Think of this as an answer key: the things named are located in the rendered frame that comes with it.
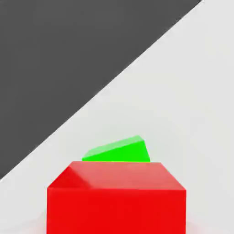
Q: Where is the small red cube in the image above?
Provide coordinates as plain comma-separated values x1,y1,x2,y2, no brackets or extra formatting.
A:
46,161,187,234

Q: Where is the small green cube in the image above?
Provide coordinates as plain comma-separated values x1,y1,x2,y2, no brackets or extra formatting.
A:
81,135,151,163

